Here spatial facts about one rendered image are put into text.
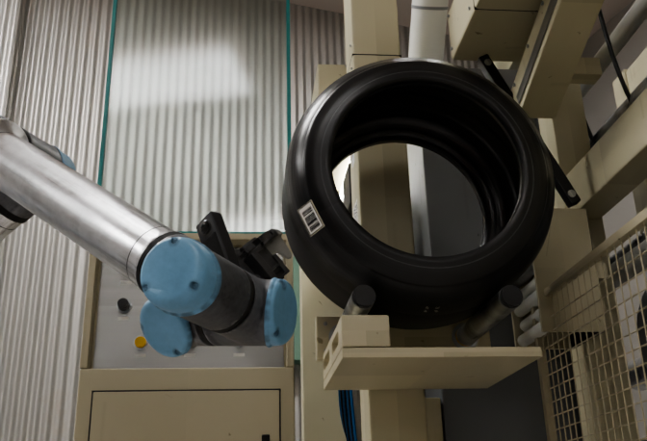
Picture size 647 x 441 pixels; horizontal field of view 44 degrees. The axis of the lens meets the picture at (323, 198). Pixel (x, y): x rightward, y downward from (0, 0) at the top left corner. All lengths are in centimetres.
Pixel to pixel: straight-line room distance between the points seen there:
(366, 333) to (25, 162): 66
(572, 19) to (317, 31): 354
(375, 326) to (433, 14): 149
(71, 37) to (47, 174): 369
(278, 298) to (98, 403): 115
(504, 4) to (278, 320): 115
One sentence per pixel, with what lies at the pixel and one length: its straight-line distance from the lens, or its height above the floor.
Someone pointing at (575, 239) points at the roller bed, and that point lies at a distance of 199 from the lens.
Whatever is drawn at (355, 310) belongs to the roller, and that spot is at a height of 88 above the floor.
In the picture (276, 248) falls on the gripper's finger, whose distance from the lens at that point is 138.
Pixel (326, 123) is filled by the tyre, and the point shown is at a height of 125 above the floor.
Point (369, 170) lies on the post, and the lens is 200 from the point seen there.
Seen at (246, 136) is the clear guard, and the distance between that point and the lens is 240.
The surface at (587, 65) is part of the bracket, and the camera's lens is 206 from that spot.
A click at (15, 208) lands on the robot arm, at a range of 150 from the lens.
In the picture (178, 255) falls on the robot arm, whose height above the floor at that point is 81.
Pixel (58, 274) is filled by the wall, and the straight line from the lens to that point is 429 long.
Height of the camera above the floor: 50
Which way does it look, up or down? 22 degrees up
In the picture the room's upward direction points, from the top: 2 degrees counter-clockwise
